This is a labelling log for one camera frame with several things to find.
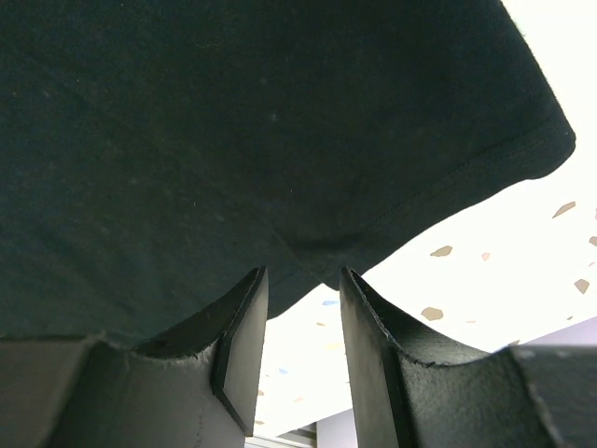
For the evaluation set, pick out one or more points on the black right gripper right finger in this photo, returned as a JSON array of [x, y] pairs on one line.
[[412, 386]]

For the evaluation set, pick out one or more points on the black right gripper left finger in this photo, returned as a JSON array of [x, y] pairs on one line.
[[193, 385]]

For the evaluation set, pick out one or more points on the black t shirt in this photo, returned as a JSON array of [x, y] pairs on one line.
[[154, 152]]

